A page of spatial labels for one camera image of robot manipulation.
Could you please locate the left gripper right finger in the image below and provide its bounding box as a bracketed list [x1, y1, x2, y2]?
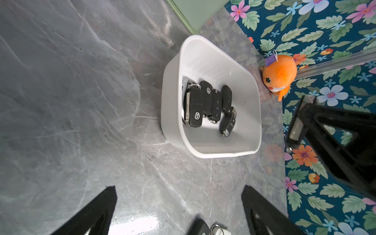
[241, 186, 304, 235]

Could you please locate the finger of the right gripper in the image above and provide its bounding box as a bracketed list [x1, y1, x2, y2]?
[285, 95, 376, 200]

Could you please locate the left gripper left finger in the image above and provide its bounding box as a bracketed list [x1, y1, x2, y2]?
[52, 186, 118, 235]

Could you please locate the black slim car key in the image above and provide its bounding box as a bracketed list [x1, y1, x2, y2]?
[219, 107, 237, 138]

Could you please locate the black car key top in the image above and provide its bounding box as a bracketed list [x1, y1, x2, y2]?
[208, 89, 222, 124]

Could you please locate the black VW car key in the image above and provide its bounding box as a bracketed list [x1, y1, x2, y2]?
[199, 80, 212, 117]

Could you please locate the silver trimmed car key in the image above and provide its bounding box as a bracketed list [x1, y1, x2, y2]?
[182, 79, 191, 124]

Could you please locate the white storage box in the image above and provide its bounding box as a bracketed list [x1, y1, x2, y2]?
[161, 35, 262, 158]

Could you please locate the green tissue box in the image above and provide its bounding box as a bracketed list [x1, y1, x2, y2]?
[166, 0, 229, 35]

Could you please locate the orange plush toy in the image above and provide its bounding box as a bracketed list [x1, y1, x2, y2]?
[262, 50, 297, 101]

